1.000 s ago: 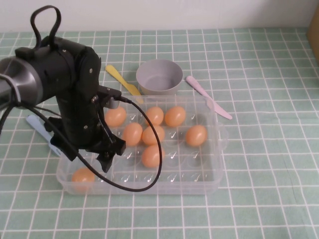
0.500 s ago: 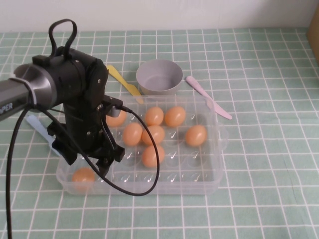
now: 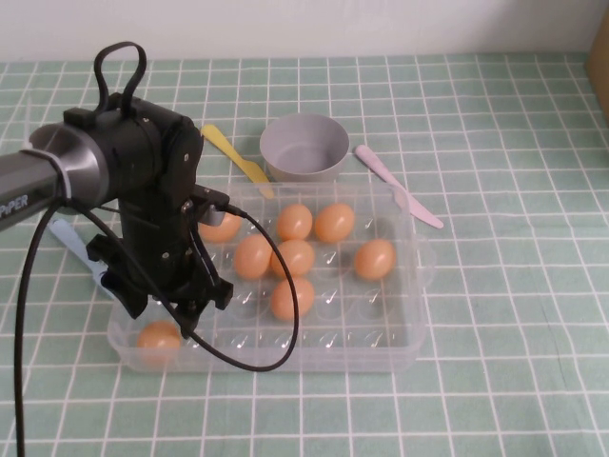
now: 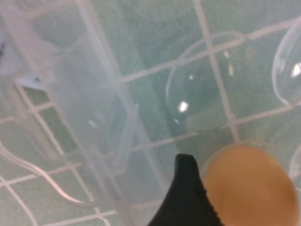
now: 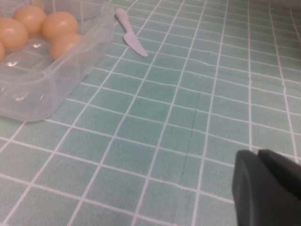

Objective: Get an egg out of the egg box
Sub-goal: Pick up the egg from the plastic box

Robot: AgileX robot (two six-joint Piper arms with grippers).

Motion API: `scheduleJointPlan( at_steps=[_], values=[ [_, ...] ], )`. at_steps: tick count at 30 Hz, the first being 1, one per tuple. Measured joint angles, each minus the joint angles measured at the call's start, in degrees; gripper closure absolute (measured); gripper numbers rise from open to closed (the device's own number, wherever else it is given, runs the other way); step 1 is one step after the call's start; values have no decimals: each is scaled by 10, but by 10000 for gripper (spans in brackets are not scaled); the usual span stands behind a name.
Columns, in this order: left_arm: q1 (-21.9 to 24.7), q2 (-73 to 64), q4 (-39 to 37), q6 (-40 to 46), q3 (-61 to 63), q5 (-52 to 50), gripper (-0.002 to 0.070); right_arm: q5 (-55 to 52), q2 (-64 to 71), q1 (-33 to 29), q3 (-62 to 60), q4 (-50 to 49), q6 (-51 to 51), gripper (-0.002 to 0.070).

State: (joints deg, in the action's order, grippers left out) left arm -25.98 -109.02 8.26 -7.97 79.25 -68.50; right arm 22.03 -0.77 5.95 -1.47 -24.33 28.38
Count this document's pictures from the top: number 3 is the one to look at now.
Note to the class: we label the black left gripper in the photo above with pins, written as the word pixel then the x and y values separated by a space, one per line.
pixel 152 238

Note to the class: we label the orange egg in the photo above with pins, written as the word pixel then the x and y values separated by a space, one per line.
pixel 300 257
pixel 375 259
pixel 283 300
pixel 252 256
pixel 334 223
pixel 294 222
pixel 159 339
pixel 228 231

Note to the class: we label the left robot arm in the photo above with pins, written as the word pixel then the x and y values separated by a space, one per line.
pixel 24 185

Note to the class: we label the clear plastic egg box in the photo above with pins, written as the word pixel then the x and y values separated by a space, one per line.
pixel 342 333

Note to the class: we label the brown cardboard box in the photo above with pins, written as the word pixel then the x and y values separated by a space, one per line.
pixel 600 57

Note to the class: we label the blue plastic fork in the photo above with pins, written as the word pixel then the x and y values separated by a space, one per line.
pixel 71 240

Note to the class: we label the yellow plastic knife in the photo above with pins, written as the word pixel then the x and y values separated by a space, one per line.
pixel 238 159

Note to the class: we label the grey plastic bowl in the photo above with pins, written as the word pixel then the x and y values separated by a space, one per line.
pixel 304 143

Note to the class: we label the pink plastic knife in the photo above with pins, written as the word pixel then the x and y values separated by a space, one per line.
pixel 390 183

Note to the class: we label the green checked tablecloth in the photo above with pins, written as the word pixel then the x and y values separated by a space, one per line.
pixel 476 333

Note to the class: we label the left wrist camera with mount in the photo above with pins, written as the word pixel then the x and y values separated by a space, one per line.
pixel 209 195

